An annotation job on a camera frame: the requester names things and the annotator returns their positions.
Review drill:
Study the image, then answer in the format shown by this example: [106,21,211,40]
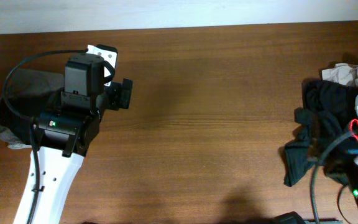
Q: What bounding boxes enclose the red black garment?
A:
[348,119,358,142]

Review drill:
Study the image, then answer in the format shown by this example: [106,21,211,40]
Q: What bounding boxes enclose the dark teal black garment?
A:
[282,80,358,187]

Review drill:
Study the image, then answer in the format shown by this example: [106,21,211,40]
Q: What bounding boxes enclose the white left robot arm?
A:
[14,50,133,223]

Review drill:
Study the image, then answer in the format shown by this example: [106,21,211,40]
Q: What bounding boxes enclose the black logo t-shirt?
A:
[0,89,60,149]

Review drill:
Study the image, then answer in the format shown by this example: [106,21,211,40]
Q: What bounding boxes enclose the grey folded shirt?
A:
[0,68,64,149]

